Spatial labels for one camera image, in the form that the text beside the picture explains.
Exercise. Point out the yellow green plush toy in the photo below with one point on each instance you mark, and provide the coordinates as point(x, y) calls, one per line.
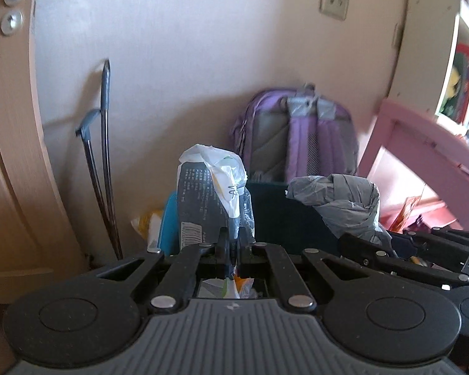
point(453, 82)

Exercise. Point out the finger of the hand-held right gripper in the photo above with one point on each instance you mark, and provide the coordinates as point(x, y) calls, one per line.
point(453, 244)
point(375, 256)

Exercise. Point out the light wooden door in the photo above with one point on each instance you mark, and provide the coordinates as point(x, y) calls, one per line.
point(19, 164)

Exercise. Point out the white plastic bag green print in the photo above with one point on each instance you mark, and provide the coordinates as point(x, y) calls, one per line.
point(226, 179)

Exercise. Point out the purple backpack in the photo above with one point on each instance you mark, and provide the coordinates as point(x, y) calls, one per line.
point(297, 144)

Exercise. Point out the grey wrapper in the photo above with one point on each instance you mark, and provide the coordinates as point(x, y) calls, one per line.
point(344, 199)

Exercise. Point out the teal trash bin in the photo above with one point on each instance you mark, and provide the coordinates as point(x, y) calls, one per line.
point(281, 218)

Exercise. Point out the dark printed packet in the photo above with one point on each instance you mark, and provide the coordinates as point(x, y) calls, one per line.
point(199, 203)

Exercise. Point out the white bookshelf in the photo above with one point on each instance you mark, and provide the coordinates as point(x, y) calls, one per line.
point(422, 47)

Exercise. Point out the orange snack packet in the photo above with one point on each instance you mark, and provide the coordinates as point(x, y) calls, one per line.
point(406, 213)

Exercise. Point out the pink chair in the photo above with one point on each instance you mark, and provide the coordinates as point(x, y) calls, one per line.
point(406, 119)

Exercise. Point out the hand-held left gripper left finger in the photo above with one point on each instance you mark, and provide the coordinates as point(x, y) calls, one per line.
point(222, 250)

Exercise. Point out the white wall socket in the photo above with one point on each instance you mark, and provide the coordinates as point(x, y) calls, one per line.
point(334, 2)

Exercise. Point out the yellow white plastic bag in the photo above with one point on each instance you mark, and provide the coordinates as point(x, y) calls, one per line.
point(148, 224)

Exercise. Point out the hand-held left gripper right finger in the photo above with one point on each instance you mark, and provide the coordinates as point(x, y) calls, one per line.
point(244, 250)

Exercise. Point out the silver door lock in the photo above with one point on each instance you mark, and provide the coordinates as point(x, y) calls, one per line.
point(11, 22)

